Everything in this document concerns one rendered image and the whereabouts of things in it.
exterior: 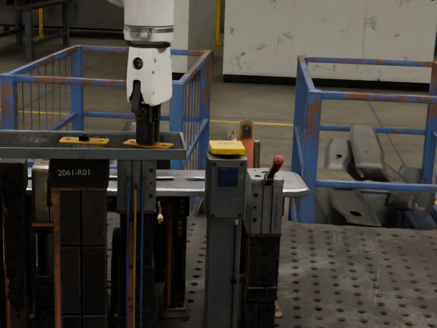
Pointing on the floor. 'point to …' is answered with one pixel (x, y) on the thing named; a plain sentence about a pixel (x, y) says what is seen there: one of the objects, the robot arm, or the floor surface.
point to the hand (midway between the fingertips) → (147, 131)
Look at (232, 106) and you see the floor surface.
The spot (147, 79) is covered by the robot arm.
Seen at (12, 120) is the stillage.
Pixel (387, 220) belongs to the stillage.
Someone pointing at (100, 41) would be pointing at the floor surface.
